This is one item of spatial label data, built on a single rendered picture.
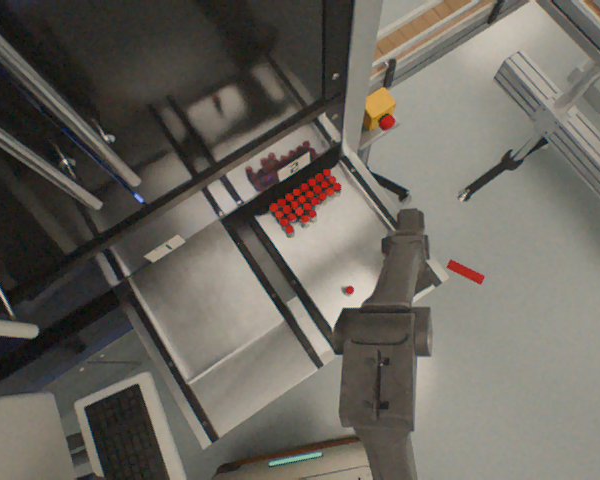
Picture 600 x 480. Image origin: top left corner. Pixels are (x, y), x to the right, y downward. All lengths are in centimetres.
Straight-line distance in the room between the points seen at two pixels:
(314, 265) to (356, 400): 69
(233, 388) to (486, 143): 166
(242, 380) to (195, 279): 27
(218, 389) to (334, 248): 43
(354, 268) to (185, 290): 42
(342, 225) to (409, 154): 112
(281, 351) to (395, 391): 67
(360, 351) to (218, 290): 71
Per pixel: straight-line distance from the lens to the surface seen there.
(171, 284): 123
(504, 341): 218
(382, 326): 55
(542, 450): 224
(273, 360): 117
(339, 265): 119
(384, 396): 53
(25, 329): 97
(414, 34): 143
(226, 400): 119
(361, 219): 122
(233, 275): 120
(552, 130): 192
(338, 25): 81
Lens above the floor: 205
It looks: 75 degrees down
